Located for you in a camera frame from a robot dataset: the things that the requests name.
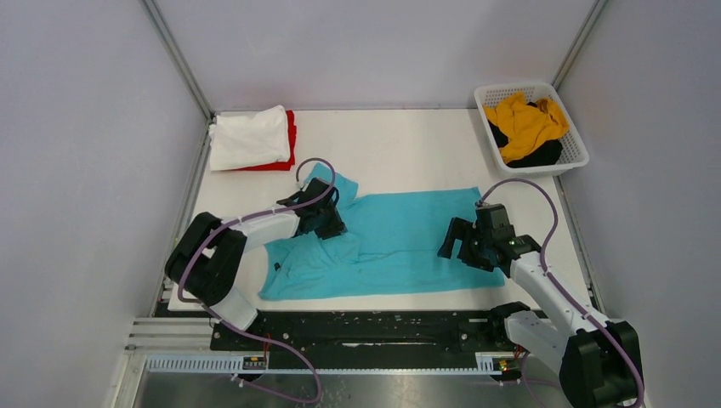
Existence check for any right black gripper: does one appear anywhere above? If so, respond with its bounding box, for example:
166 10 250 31
437 217 494 272

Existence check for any turquoise t-shirt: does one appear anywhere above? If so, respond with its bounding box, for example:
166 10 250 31
258 174 504 301

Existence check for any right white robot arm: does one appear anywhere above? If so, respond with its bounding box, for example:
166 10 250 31
438 201 645 407

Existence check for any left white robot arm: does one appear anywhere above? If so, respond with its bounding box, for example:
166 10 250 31
164 178 346 349

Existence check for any red folded t-shirt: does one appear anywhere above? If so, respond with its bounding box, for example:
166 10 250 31
237 110 298 172

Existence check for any white folded t-shirt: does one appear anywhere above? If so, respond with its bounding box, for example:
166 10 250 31
208 105 292 172

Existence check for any black t-shirt in basket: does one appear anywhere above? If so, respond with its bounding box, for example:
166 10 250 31
487 101 565 169

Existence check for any white plastic basket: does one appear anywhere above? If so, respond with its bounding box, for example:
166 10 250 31
474 82 589 178

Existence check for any yellow t-shirt in basket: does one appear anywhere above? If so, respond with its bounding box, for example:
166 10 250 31
483 92 571 165

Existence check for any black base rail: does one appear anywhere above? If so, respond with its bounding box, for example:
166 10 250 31
210 310 524 371

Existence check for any white slotted cable duct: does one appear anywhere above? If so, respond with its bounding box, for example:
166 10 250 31
143 351 522 377

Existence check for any left table edge rail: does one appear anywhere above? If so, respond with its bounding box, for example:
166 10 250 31
147 122 211 317

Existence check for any table edge rail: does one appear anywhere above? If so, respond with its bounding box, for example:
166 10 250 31
554 176 605 312
147 122 211 317

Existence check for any right table edge rail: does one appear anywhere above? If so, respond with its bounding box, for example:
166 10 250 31
554 176 605 312

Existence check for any left corner aluminium post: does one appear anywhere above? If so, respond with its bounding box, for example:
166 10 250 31
139 0 214 122

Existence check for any corner aluminium post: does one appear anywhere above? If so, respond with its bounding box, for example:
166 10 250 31
551 0 610 90
139 0 214 122

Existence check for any right corner aluminium post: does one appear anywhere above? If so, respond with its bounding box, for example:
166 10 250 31
551 0 610 90

